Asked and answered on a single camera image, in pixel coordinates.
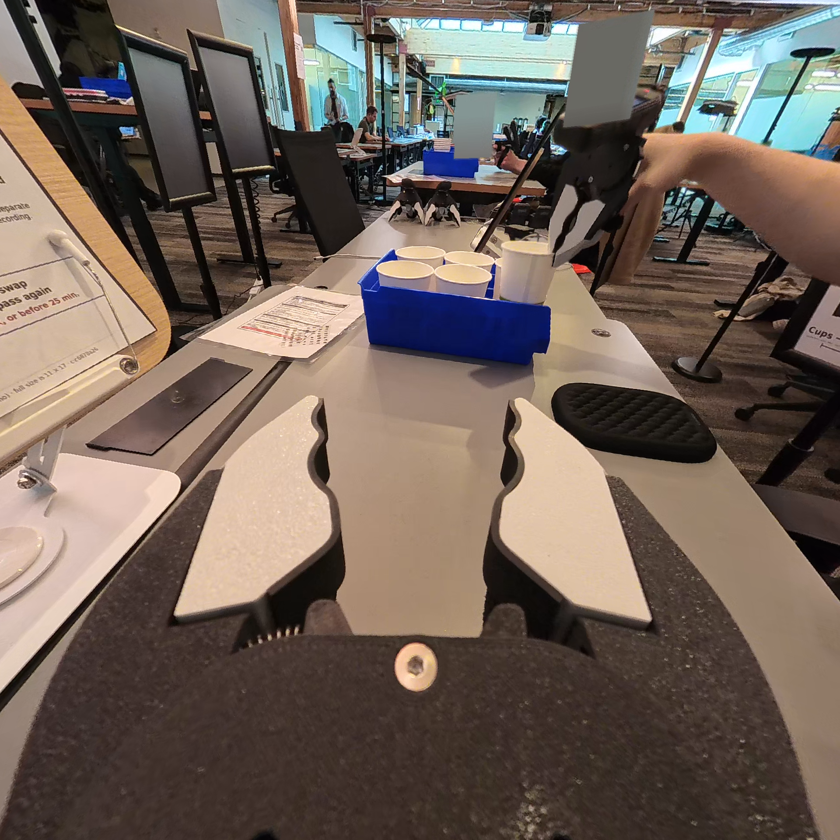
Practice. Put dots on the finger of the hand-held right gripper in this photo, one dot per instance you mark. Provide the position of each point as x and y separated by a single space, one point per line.
563 220
590 220

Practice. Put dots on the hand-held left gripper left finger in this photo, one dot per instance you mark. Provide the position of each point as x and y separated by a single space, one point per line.
262 512

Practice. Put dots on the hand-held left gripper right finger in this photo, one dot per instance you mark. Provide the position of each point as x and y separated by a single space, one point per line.
571 525

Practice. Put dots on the blue plastic bin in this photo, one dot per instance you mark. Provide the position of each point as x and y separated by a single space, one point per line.
439 167
453 328

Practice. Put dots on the person's right forearm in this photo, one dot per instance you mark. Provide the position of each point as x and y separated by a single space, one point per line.
774 190

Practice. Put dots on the person's right hand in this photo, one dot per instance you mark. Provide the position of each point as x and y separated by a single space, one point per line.
669 161

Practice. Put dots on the tan jacket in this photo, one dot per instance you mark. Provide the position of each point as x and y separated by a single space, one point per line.
640 236

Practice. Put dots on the black wrist rest pad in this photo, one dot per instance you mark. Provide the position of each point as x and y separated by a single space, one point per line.
630 420

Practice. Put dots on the idle black white gripper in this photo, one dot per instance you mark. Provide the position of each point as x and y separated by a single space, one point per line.
441 205
405 203

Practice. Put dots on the black flat plate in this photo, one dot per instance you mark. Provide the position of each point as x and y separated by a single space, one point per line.
170 407

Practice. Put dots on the white stand base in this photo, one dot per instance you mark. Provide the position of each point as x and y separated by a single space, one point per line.
98 512

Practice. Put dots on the black floor lamp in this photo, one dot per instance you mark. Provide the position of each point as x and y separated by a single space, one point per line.
380 38
697 369

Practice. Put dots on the laminated paper sheet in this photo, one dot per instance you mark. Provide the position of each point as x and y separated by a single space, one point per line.
289 321

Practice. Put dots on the beige cloth heap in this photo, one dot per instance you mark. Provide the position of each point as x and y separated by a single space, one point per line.
768 295

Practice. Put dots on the black office chair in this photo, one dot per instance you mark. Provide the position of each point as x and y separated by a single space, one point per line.
321 190

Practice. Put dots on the framed floor sign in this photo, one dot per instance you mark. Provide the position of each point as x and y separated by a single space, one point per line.
814 328

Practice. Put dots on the wooden instruction board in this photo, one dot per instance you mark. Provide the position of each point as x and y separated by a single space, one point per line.
59 295

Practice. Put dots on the black framed sign easel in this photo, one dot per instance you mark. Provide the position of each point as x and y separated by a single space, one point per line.
233 105
167 118

